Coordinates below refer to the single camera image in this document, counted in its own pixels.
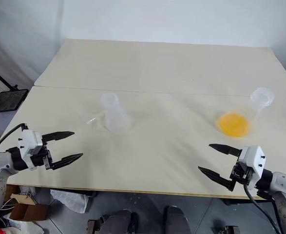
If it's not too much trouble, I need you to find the black flat screen panel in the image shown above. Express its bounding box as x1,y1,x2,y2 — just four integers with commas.
0,88,29,114

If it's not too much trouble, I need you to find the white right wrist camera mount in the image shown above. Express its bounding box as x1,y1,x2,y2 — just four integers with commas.
237,145,267,189

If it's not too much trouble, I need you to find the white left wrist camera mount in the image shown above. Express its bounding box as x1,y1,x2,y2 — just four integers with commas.
18,129,47,170

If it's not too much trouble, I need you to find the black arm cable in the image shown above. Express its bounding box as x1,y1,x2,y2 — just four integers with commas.
0,123,28,152
242,183,281,234

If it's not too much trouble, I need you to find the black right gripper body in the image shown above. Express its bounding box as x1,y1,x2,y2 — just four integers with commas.
229,160,255,185

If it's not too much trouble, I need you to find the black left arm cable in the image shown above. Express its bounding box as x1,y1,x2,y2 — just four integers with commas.
0,123,28,152

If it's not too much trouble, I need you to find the clear crumpled plastic bag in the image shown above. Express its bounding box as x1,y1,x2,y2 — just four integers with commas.
50,188,89,215

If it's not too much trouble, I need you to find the large clear conical flask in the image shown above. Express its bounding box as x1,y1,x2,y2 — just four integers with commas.
214,87,276,140

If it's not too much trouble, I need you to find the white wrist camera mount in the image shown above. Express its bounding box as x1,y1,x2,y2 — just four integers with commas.
237,145,267,189
18,129,47,170

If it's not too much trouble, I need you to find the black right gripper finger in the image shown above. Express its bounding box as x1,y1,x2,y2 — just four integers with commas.
209,143,242,157
198,166,236,192

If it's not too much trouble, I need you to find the dark rounded shape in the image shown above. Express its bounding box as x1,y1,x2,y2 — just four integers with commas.
163,205,192,234

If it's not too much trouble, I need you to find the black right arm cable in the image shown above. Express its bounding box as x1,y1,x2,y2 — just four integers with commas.
242,183,281,234

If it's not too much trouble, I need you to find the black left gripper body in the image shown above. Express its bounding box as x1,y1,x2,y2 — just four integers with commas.
30,143,54,171

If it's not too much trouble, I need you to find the brown cardboard box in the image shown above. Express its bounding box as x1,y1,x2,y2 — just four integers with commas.
9,186,50,222

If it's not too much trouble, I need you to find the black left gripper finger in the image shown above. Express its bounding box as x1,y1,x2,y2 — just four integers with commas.
51,153,84,171
42,131,76,147

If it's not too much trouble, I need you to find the small clear conical flask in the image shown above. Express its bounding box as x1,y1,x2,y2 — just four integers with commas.
85,93,132,134

